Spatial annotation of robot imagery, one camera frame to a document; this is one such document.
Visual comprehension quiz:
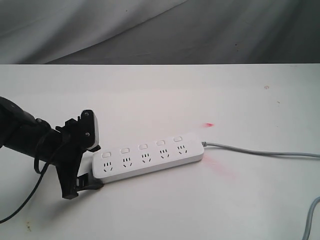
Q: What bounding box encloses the grey backdrop cloth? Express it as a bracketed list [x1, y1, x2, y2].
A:
[0, 0, 320, 65]

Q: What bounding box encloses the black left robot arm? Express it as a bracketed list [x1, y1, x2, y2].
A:
[0, 97, 104, 200]

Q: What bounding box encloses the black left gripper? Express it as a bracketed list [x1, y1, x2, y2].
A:
[55, 117, 104, 200]

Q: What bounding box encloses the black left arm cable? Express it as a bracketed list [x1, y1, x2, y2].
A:
[0, 134, 73, 223]

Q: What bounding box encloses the grey power cable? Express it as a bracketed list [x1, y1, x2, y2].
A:
[199, 141, 320, 240]

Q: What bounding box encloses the white five-outlet power strip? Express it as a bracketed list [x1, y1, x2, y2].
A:
[91, 133, 204, 184]

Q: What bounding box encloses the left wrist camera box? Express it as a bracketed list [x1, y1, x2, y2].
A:
[78, 109, 99, 150]

